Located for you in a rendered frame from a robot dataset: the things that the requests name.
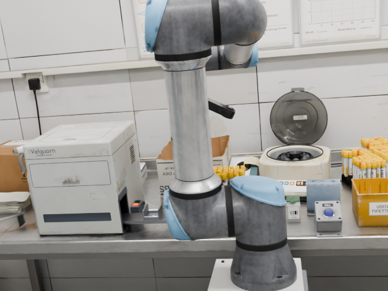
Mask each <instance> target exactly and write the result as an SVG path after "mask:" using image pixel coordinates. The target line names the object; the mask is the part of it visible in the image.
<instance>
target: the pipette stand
mask: <svg viewBox="0 0 388 291"><path fill-rule="evenodd" d="M306 190H307V215H315V214H314V212H315V202H319V201H340V205H341V190H340V179H324V182H322V179H307V181H306Z"/></svg>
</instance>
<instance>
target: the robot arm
mask: <svg viewBox="0 0 388 291"><path fill-rule="evenodd" d="M266 27H267V13H266V10H265V8H264V6H263V5H262V3H261V2H260V1H259V0H147V3H146V7H145V26H144V35H145V48H146V50H147V51H148V52H150V53H153V52H154V57H155V62H156V63H158V64H159V65H160V66H161V67H162V68H163V71H164V78H165V88H166V99H167V109H168V116H169V127H170V137H171V147H172V154H173V164H174V175H175V176H174V178H173V179H172V180H171V181H170V182H169V189H168V190H165V191H164V194H163V203H164V207H165V215H166V220H167V224H168V227H169V230H170V232H171V235H172V236H173V237H174V238H175V239H176V240H191V241H195V240H203V239H212V238H228V237H235V238H236V249H235V252H234V256H233V260H232V265H231V268H230V276H231V280H232V282H233V283H234V284H235V285H236V286H237V287H239V288H242V289H244V290H248V291H277V290H281V289H284V288H287V287H289V286H291V285H292V284H294V283H295V281H296V279H297V267H296V264H295V262H294V259H293V256H292V254H291V251H290V249H289V246H288V238H287V226H286V200H285V192H284V188H283V185H282V184H281V183H280V182H279V181H277V180H275V179H272V178H268V177H263V176H237V177H234V178H233V179H232V181H231V183H230V185H222V183H221V178H220V177H219V176H218V175H216V174H215V173H214V168H213V160H212V146H211V132H210V118H209V110H211V111H213V112H215V113H218V114H220V115H222V116H223V117H225V118H227V119H233V117H234V115H235V109H234V108H232V107H230V106H227V105H224V104H221V103H219V102H217V101H215V100H213V99H210V98H208V96H207V76H206V71H213V70H225V69H239V68H244V69H246V68H250V67H255V66H257V64H258V60H259V54H258V44H257V42H258V41H259V40H260V39H261V38H262V36H263V35H264V33H265V30H266Z"/></svg>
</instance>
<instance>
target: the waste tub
mask: <svg viewBox="0 0 388 291"><path fill-rule="evenodd" d="M351 180H352V210H353V213H354V215H355V218H356V221H357V224H358V227H370V226H388V178H353V179H351Z"/></svg>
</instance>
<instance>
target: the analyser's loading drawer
mask: <svg viewBox="0 0 388 291"><path fill-rule="evenodd" d="M121 215H122V223H123V225H131V224H156V223H167V220H166V215H165V212H163V206H162V204H161V205H160V207H159V208H158V209H156V210H149V209H148V204H146V205H145V207H144V209H143V210H142V212H134V213H121ZM153 215H154V217H153Z"/></svg>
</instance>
